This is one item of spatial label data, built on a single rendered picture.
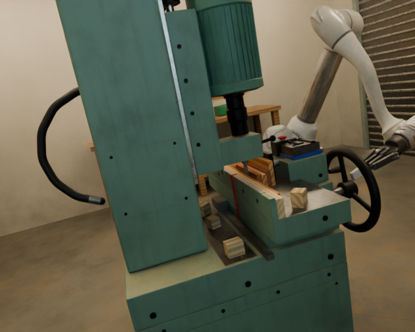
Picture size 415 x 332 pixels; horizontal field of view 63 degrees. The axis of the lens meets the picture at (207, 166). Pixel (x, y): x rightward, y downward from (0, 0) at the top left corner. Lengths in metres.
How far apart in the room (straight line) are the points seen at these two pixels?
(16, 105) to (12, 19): 0.90
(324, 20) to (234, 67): 0.75
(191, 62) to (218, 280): 0.55
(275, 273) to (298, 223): 0.15
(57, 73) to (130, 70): 3.47
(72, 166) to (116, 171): 3.49
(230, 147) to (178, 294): 0.42
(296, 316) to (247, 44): 0.72
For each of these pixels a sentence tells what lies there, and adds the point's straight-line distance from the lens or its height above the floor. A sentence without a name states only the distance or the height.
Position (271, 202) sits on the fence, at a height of 0.95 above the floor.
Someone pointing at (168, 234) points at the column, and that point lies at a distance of 0.90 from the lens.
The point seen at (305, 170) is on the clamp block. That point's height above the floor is 0.92.
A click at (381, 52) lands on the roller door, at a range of 4.68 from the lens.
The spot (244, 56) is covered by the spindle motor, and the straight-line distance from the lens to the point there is 0.92.
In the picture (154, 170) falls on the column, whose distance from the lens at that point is 0.85.
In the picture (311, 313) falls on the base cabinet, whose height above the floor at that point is 0.59.
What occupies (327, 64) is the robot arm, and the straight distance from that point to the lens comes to 1.77.
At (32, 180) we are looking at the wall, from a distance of 4.40.
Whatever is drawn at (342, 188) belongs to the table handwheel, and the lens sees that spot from 1.20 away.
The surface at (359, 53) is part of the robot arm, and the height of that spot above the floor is 1.24.
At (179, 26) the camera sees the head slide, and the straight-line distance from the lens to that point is 0.90.
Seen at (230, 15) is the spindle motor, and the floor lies 1.39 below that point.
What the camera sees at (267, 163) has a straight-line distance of 1.03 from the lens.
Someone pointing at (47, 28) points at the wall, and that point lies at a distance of 4.36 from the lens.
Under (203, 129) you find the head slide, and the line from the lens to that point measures 0.90.
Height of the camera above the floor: 1.23
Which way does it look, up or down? 13 degrees down
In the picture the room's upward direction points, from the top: 11 degrees counter-clockwise
